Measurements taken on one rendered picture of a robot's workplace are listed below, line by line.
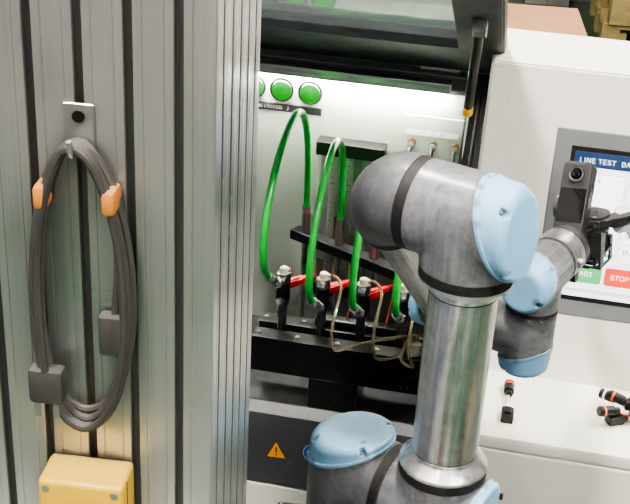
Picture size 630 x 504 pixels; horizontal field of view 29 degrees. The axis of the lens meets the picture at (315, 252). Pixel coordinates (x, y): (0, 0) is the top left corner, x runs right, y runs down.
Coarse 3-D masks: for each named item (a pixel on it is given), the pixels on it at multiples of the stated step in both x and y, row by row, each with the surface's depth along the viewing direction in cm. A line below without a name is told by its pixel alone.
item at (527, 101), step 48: (528, 48) 229; (576, 48) 231; (624, 48) 232; (528, 96) 222; (576, 96) 220; (624, 96) 219; (528, 144) 224; (576, 336) 230; (624, 336) 228; (624, 384) 230; (528, 480) 218; (576, 480) 215; (624, 480) 213
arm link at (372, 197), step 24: (384, 168) 144; (408, 168) 152; (360, 192) 146; (384, 192) 142; (360, 216) 147; (384, 216) 143; (384, 240) 146; (408, 264) 160; (408, 288) 169; (408, 312) 183
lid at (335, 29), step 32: (288, 0) 216; (320, 0) 212; (352, 0) 209; (384, 0) 206; (416, 0) 203; (448, 0) 200; (480, 0) 190; (288, 32) 234; (320, 32) 230; (352, 32) 229; (384, 32) 228; (416, 32) 226; (448, 32) 222; (480, 32) 202; (416, 64) 246; (448, 64) 241; (480, 64) 237
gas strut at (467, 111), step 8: (480, 40) 208; (472, 48) 211; (480, 48) 210; (472, 56) 212; (480, 56) 212; (472, 64) 213; (472, 72) 214; (472, 80) 216; (472, 88) 218; (472, 96) 219; (464, 104) 222; (472, 104) 221; (464, 112) 223; (472, 112) 223; (464, 120) 225; (464, 128) 227; (464, 136) 228; (464, 144) 230
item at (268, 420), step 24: (264, 408) 224; (288, 408) 224; (312, 408) 225; (264, 432) 225; (288, 432) 224; (408, 432) 220; (264, 456) 227; (288, 456) 226; (264, 480) 230; (288, 480) 229
